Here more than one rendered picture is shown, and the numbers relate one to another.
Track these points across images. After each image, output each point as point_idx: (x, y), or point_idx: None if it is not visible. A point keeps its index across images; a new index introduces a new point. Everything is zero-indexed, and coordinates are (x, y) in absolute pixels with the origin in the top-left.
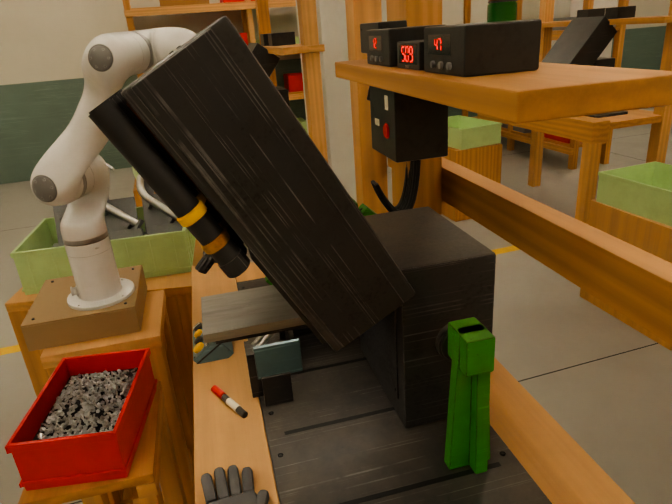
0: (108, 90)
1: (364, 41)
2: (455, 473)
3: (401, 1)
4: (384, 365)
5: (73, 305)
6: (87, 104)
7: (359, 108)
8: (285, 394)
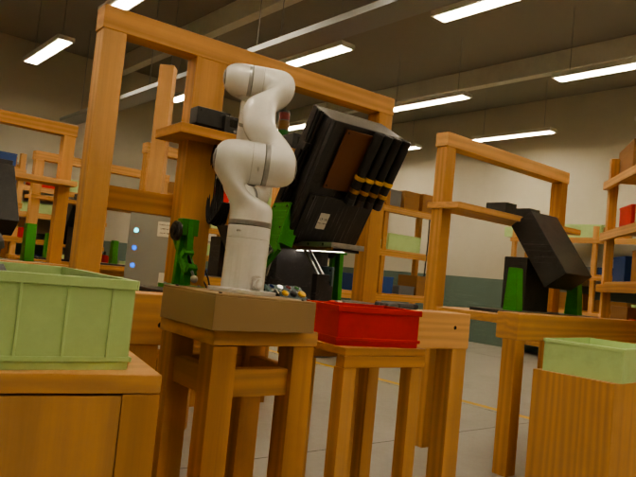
0: (282, 108)
1: (205, 117)
2: (342, 300)
3: (216, 104)
4: (307, 279)
5: (273, 292)
6: (275, 110)
7: (113, 154)
8: None
